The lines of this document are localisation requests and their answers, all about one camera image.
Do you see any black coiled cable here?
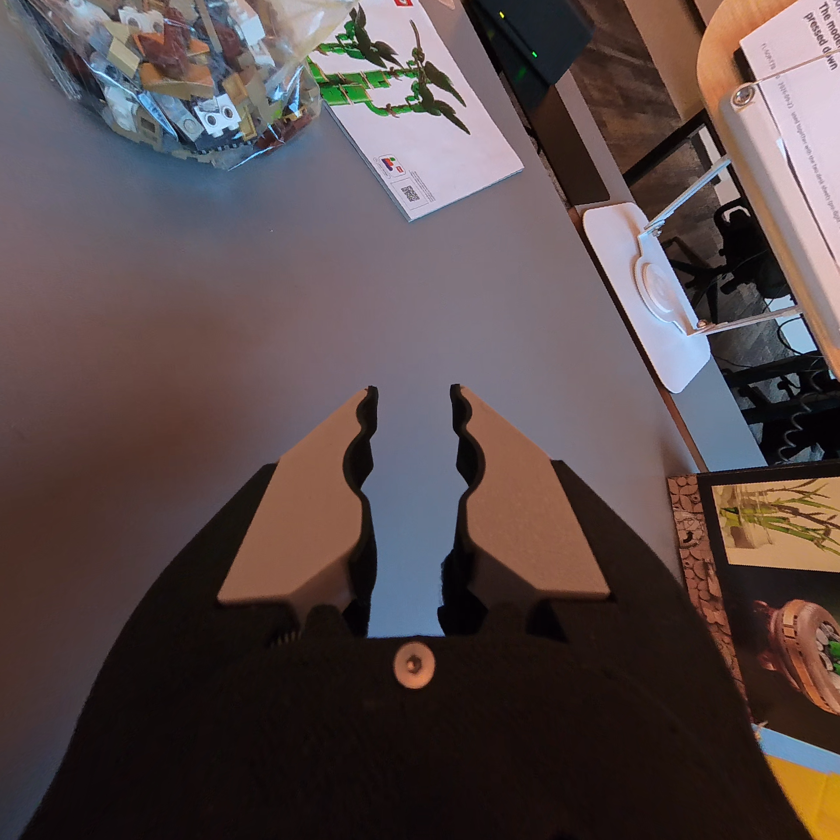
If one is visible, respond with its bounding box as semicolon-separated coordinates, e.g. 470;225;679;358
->
777;387;829;463

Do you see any black toy set box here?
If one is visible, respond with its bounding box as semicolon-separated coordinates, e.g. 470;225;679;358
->
668;459;840;731

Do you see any black office chair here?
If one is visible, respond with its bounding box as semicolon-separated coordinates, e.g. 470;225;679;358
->
666;202;791;315

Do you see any pile of mixed toy bricks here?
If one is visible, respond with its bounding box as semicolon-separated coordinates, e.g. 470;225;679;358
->
39;0;324;168

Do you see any yellow plastic bin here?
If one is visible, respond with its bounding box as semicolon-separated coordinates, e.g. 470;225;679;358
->
764;755;840;840

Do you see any toy instruction booklet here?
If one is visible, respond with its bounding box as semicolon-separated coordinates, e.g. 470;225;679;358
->
305;0;526;223

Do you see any grey desk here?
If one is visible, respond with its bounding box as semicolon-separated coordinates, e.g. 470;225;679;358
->
0;0;769;840

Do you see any wooden board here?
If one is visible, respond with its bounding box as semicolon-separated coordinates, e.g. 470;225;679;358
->
697;0;840;382

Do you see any clear zip bag green seal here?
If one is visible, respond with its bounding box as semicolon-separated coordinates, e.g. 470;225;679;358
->
7;0;361;173

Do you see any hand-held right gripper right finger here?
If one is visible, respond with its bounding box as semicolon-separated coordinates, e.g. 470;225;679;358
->
436;384;612;637

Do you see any white folding stand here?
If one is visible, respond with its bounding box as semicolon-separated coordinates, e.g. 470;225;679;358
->
583;85;840;393

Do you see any black device with green lights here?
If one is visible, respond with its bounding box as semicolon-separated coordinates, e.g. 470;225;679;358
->
469;0;597;88

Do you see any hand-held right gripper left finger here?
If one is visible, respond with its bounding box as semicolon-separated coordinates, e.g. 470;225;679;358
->
217;386;380;637

